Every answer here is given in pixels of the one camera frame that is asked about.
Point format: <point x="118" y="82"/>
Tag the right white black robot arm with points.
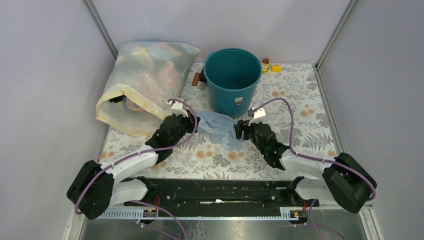
<point x="341" y="179"/>

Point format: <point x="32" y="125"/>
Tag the light blue plastic trash bag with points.
<point x="220" y="127"/>

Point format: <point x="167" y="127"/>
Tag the teal plastic trash bin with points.
<point x="232" y="75"/>

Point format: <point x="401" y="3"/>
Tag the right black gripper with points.
<point x="241" y="126"/>

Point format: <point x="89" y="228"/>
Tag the yellow toy block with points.
<point x="276" y="68"/>

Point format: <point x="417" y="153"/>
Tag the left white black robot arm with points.
<point x="98" y="186"/>

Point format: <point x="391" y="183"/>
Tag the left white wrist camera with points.
<point x="178" y="107"/>

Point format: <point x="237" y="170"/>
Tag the floral patterned table mat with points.
<point x="295" y="112"/>

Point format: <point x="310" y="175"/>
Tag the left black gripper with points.
<point x="190" y="121"/>

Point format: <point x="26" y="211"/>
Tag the brown wooden block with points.
<point x="198" y="77"/>

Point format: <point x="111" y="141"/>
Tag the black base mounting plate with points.
<point x="209" y="198"/>

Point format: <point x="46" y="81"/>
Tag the large translucent stuffed bag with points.
<point x="145" y="75"/>

